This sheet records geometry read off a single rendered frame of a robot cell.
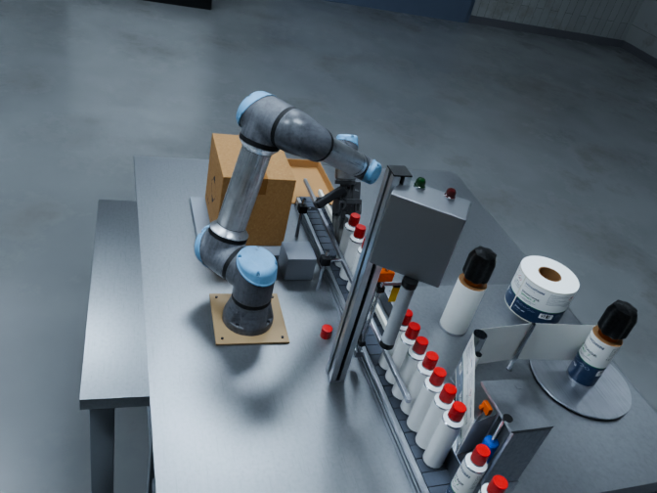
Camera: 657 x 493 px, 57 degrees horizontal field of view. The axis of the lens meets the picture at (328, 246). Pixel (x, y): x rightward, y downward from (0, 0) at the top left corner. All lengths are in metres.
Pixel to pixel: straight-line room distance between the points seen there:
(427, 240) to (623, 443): 0.89
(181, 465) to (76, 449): 1.10
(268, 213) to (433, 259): 0.83
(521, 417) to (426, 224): 0.46
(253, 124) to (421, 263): 0.59
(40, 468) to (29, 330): 0.72
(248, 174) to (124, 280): 0.54
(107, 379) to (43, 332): 1.35
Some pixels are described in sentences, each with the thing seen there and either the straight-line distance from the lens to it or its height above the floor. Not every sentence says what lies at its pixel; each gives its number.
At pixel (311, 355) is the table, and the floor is 0.83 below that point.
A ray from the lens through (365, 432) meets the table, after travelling 1.65.
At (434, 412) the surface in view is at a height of 1.02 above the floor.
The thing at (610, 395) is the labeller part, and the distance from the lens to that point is 2.03.
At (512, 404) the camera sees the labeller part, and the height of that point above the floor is 1.14.
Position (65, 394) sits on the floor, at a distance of 2.74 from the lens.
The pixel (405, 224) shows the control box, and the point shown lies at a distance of 1.32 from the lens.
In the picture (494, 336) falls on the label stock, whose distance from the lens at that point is 1.77.
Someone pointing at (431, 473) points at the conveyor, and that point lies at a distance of 1.57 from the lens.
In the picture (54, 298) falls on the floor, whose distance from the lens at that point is 3.15.
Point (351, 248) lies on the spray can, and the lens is 1.92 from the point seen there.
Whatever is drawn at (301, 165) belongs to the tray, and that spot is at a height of 0.84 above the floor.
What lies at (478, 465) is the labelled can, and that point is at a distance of 1.40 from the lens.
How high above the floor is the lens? 2.09
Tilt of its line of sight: 34 degrees down
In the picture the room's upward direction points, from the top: 15 degrees clockwise
